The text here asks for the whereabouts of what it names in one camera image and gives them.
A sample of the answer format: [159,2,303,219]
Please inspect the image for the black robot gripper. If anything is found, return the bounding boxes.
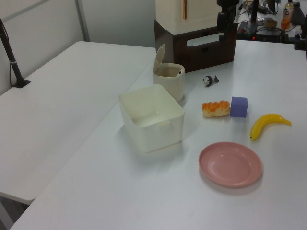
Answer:
[216,0,240,42]

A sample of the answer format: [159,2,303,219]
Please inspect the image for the cream trash can with lid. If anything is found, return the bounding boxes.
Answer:
[153,44,186,103]

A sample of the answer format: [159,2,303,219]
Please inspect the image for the black background stand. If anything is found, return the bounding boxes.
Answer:
[248,0,260,25]

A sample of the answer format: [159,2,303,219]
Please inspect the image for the cream toy refrigerator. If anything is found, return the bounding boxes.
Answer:
[155,0,238,34]

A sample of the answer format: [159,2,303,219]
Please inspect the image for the dark brown wooden box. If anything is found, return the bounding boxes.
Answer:
[153,19,238,73]

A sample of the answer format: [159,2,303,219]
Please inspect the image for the orange drink bottle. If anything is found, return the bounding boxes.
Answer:
[280,1,295,30]

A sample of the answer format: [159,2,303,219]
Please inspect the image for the small panda figurine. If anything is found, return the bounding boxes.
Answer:
[203,74,220,88]

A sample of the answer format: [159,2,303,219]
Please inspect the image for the black table clamp device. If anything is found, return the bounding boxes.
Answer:
[290,23,307,50]

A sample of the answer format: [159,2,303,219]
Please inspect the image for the purple cube block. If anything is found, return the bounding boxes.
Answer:
[230,96,248,118]

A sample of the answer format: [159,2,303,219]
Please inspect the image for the toy bread loaf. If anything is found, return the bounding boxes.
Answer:
[201,100,231,118]

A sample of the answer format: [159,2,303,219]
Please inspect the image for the yellow toy banana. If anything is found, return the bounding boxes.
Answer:
[249,113,292,141]

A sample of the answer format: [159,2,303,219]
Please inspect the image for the white plastic storage box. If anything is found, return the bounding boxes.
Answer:
[118,84,185,154]

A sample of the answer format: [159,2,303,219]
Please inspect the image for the pink plastic plate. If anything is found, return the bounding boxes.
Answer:
[198,141,263,189]

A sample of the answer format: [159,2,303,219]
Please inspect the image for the grey partition post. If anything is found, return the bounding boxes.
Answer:
[74,0,91,42]

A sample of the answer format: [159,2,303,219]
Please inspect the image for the black clamped camera pole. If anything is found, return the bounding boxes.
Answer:
[0,18,31,89]

